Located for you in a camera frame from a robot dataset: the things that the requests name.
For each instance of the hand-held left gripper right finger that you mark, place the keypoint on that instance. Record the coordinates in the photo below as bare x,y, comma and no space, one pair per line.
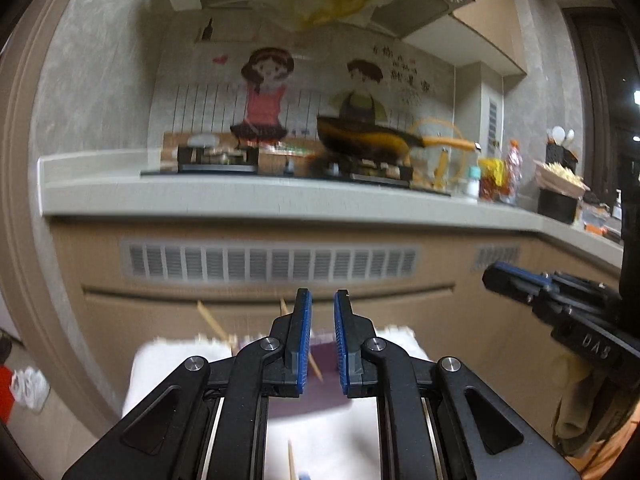
341,345

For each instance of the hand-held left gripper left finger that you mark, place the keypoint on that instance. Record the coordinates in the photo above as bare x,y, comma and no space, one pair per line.
303,340

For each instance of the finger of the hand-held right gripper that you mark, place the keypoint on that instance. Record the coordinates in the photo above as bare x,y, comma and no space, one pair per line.
515,287
520,270

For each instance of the purple plastic utensil holder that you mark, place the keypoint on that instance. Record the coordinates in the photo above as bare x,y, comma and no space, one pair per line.
322,365

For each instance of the small grey vent grille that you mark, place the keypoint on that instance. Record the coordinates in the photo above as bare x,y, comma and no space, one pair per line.
495,257

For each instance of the black cooking pot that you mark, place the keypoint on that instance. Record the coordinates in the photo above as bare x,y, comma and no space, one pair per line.
557,206

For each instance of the large grey vent grille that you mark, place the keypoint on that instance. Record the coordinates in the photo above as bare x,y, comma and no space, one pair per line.
270,260

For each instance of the plastic bottle with orange cap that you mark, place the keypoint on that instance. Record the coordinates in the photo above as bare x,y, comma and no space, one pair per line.
514,175

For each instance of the teal lidded cup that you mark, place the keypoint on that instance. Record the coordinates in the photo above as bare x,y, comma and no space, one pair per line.
472,185

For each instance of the white table cloth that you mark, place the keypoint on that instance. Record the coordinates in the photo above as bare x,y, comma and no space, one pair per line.
320,440

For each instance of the tray of pale noodles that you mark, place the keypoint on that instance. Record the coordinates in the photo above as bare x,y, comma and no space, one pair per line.
560,175

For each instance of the white pump bottle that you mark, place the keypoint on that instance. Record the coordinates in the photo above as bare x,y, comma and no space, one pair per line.
618,206

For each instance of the black utensil caddy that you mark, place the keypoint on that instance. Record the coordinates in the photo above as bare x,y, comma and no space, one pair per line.
562,155

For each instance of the white rice paddle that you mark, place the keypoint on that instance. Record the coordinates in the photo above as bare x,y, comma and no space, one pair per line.
556,135
570,136

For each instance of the grey kitchen countertop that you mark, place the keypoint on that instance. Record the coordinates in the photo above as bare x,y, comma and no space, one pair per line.
250,200

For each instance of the wooden kitchen base cabinet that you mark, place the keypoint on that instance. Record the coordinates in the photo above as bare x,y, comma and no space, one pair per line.
150,315

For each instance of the dark glass door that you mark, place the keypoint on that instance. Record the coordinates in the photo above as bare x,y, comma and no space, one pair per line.
605,110

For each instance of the black gas stove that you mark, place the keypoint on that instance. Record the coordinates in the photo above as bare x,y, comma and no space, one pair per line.
215,158

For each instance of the white plastic bag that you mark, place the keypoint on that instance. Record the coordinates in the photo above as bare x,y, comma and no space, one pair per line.
30,388

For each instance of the red doormat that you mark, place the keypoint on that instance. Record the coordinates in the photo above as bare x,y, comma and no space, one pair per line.
5,395

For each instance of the white vented wall unit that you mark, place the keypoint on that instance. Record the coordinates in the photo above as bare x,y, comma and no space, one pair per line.
492,120

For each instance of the wooden wall cabinet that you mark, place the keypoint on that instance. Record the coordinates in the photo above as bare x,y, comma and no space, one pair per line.
495,25

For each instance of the cartoon couple wall sticker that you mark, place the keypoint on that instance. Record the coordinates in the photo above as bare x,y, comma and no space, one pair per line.
305,60

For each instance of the beige door frame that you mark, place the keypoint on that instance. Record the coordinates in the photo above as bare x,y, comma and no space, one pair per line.
30,210

